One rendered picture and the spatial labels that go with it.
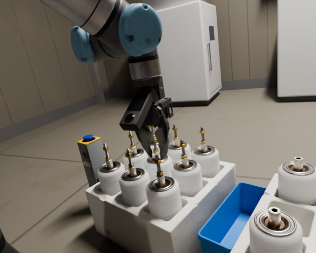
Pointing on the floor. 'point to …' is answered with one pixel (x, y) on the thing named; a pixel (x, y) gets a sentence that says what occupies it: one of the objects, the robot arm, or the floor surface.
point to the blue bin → (229, 219)
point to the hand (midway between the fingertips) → (155, 154)
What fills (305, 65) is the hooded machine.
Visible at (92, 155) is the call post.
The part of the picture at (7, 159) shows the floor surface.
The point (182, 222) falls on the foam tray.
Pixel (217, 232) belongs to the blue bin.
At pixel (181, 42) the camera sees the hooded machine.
